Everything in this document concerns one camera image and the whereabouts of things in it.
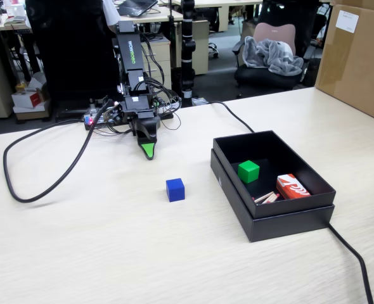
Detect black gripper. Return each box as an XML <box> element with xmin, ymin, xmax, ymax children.
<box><xmin>122</xmin><ymin>96</ymin><xmax>161</xmax><ymax>161</ymax></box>

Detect green wooden cube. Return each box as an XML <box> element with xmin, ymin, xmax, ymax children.
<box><xmin>237</xmin><ymin>160</ymin><xmax>261</xmax><ymax>184</ymax></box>

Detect blue wooden cube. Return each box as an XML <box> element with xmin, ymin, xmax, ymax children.
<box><xmin>165</xmin><ymin>177</ymin><xmax>186</xmax><ymax>203</ymax></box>

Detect black pole with white bands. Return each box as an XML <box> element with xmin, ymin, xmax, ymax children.
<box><xmin>179</xmin><ymin>0</ymin><xmax>197</xmax><ymax>108</ymax></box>

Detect plain beige cabinet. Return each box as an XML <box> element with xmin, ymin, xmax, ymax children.
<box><xmin>190</xmin><ymin>19</ymin><xmax>211</xmax><ymax>76</ymax></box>

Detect black office chair back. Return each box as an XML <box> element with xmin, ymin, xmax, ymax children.
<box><xmin>24</xmin><ymin>0</ymin><xmax>122</xmax><ymax>103</ymax></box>

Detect white and red carton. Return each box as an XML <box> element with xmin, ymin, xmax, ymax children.
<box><xmin>11</xmin><ymin>88</ymin><xmax>51</xmax><ymax>122</ymax></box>

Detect person in white shirt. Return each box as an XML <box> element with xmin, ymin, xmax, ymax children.
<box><xmin>101</xmin><ymin>0</ymin><xmax>122</xmax><ymax>28</ymax></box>

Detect black laptop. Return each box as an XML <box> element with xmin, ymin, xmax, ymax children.
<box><xmin>116</xmin><ymin>0</ymin><xmax>160</xmax><ymax>18</ymax></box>

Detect pink office chair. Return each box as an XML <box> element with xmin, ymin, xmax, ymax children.
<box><xmin>232</xmin><ymin>22</ymin><xmax>315</xmax><ymax>99</ymax></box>

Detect black cardboard box tray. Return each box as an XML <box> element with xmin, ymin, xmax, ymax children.
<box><xmin>212</xmin><ymin>129</ymin><xmax>337</xmax><ymax>219</ymax></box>

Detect grey blanket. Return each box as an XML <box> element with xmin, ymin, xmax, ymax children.
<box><xmin>242</xmin><ymin>35</ymin><xmax>305</xmax><ymax>77</ymax></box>

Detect red and white matchbox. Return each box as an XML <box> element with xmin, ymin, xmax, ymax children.
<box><xmin>275</xmin><ymin>173</ymin><xmax>312</xmax><ymax>201</ymax></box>

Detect black cardboard box lid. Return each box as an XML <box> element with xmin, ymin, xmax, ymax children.
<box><xmin>210</xmin><ymin>148</ymin><xmax>336</xmax><ymax>243</ymax></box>

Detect stack of books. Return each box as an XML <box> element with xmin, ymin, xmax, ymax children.
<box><xmin>3</xmin><ymin>15</ymin><xmax>29</xmax><ymax>27</ymax></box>

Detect wooden office desk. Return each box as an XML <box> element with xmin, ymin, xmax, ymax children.
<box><xmin>0</xmin><ymin>15</ymin><xmax>35</xmax><ymax>83</ymax></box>

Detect large brown cardboard box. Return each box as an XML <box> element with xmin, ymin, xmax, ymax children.
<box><xmin>313</xmin><ymin>0</ymin><xmax>374</xmax><ymax>127</ymax></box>

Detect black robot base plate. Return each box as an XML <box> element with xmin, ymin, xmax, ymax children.
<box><xmin>55</xmin><ymin>107</ymin><xmax>176</xmax><ymax>131</ymax></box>

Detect beige drawer cabinet with handles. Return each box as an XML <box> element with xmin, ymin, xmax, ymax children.
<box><xmin>140</xmin><ymin>34</ymin><xmax>172</xmax><ymax>91</ymax></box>

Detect thick black looped cable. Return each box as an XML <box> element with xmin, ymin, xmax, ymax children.
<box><xmin>2</xmin><ymin>99</ymin><xmax>115</xmax><ymax>204</ymax></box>

